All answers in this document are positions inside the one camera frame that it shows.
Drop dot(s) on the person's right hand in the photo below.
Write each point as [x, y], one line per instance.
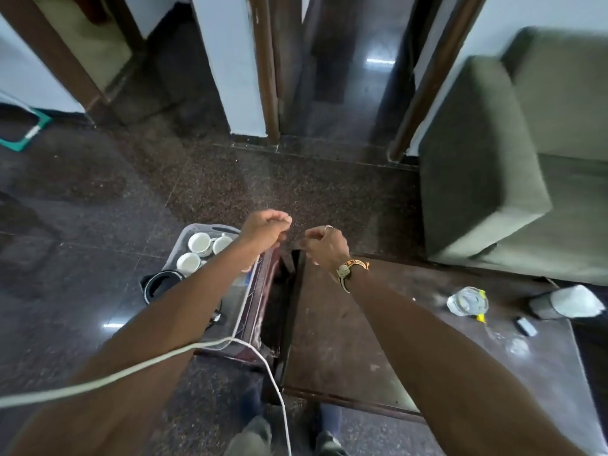
[330, 249]

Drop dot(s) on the person's left hand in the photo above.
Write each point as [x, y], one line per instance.
[260, 230]

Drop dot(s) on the person's left fingers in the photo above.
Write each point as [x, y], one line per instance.
[280, 224]

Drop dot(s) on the person's right fingers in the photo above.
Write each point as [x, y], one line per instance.
[313, 237]

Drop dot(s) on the person's right forearm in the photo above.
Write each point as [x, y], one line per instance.
[427, 365]

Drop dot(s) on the person's left forearm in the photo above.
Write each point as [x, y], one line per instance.
[166, 318]

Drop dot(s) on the gold wristwatch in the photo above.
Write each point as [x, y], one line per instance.
[348, 268]

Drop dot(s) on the white ceramic cup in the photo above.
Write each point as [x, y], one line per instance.
[188, 263]
[221, 244]
[199, 243]

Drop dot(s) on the clear plastic storage bin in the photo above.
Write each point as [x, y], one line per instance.
[232, 306]

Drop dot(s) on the black round pot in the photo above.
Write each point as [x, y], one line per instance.
[161, 283]

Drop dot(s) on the green fabric sofa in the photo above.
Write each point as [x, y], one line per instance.
[479, 175]

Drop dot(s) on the person's right shoe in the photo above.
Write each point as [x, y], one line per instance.
[329, 444]

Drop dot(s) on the person's shoe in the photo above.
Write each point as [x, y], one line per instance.
[329, 444]
[251, 439]

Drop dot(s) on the person's left shoe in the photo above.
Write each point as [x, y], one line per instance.
[251, 439]

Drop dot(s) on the small grey lighter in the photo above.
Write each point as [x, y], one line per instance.
[526, 326]

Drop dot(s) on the white crumpled paper bag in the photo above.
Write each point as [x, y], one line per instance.
[572, 302]

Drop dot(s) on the brown wooden door frame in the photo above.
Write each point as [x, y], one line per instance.
[52, 52]
[437, 75]
[264, 66]

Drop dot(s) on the teal plastic frame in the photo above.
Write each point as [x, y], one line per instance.
[42, 122]

